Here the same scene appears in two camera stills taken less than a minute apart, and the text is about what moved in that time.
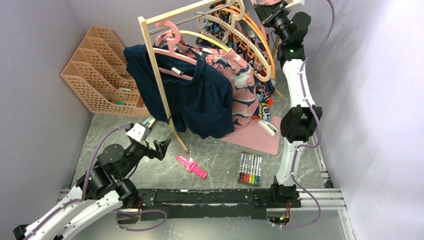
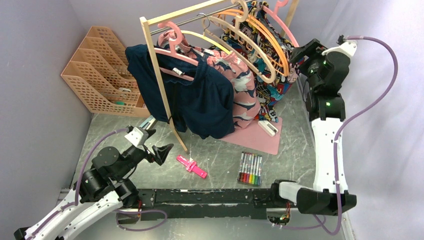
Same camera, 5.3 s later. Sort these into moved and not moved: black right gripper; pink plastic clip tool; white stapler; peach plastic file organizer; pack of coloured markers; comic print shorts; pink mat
Moved: comic print shorts; black right gripper
Not moved: peach plastic file organizer; pink mat; pack of coloured markers; pink plastic clip tool; white stapler
